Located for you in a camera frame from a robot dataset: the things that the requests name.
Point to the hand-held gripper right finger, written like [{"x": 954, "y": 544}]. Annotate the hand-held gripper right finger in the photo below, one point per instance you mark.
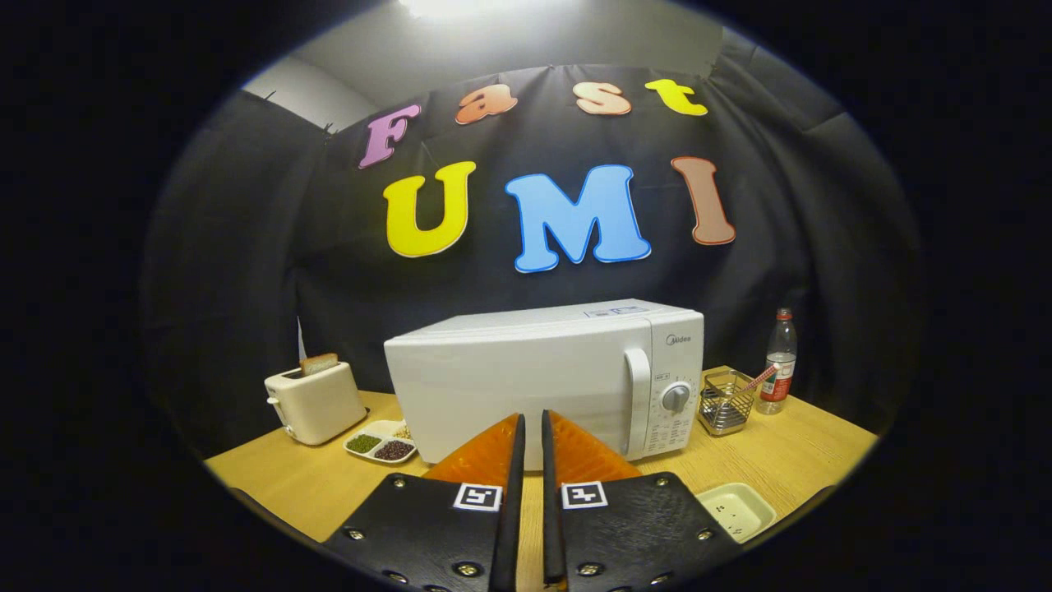
[{"x": 552, "y": 534}]

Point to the divided dish of beans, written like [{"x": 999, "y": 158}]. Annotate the divided dish of beans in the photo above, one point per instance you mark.
[{"x": 378, "y": 448}]

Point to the clear plastic water bottle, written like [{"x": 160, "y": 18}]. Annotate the clear plastic water bottle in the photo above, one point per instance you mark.
[{"x": 779, "y": 353}]

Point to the bright ceiling light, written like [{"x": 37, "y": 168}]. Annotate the bright ceiling light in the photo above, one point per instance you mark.
[{"x": 460, "y": 6}]

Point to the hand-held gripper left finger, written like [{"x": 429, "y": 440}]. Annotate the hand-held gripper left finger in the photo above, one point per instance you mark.
[{"x": 511, "y": 534}]

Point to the white microwave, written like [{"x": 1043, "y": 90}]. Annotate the white microwave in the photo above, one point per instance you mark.
[{"x": 493, "y": 386}]

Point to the brown toast slice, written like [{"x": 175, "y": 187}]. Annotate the brown toast slice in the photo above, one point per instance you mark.
[{"x": 319, "y": 364}]

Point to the cream toaster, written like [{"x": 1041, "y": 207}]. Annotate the cream toaster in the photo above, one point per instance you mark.
[{"x": 320, "y": 407}]

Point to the red checked straw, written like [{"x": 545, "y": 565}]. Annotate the red checked straw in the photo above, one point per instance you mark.
[{"x": 760, "y": 378}]

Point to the white square plate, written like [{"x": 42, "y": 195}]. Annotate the white square plate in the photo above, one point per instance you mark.
[{"x": 740, "y": 510}]

